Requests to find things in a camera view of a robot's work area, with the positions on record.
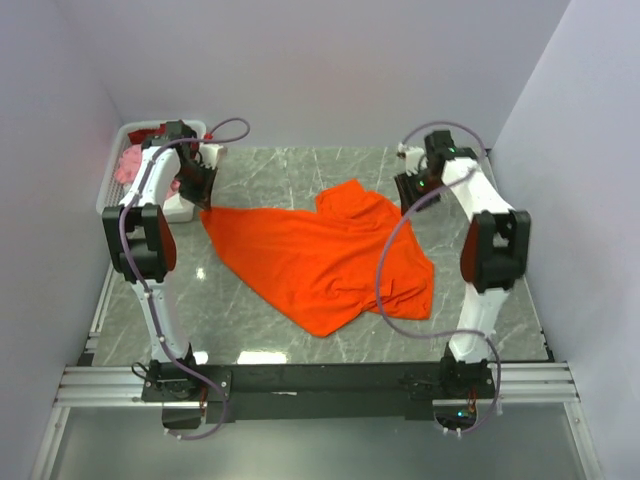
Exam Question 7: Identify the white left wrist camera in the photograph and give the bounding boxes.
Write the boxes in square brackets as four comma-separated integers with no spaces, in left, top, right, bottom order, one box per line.
[199,143,227,169]

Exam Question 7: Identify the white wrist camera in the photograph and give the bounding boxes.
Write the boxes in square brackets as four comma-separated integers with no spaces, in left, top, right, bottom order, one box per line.
[396,143,426,176]
[199,143,227,169]

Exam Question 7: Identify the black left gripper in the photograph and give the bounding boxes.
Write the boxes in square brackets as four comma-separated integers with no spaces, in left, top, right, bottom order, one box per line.
[175,161,218,212]

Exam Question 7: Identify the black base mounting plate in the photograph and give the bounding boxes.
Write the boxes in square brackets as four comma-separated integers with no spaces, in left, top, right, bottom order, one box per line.
[141,359,495,428]

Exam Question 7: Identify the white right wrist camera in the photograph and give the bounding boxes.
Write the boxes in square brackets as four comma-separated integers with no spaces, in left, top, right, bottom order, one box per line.
[396,143,426,176]

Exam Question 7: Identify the dark red t shirt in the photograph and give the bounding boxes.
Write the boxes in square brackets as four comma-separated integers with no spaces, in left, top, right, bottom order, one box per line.
[127,123,166,150]

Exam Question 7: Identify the aluminium rail frame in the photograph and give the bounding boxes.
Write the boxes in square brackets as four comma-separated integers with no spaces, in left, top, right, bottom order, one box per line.
[29,222,606,480]

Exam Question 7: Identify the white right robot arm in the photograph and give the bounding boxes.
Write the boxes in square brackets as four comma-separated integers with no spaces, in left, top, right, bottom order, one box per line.
[394,130,531,399]

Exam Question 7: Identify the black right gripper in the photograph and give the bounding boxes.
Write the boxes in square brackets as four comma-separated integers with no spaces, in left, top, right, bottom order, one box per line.
[394,167,444,218]

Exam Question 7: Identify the white plastic basket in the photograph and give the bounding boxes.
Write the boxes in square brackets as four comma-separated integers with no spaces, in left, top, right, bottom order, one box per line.
[96,120,180,214]

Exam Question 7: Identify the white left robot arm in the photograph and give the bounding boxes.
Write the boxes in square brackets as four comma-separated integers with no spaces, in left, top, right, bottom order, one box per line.
[102,120,217,402]

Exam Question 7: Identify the orange t shirt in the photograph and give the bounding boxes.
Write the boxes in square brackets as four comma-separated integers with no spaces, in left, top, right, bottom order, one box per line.
[200,179,435,337]

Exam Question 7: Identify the white t shirt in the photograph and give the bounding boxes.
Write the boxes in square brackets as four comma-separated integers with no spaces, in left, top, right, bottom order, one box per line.
[162,180,194,223]

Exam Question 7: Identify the pink t shirt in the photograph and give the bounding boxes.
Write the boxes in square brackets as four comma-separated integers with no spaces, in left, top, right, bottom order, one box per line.
[114,144,142,185]

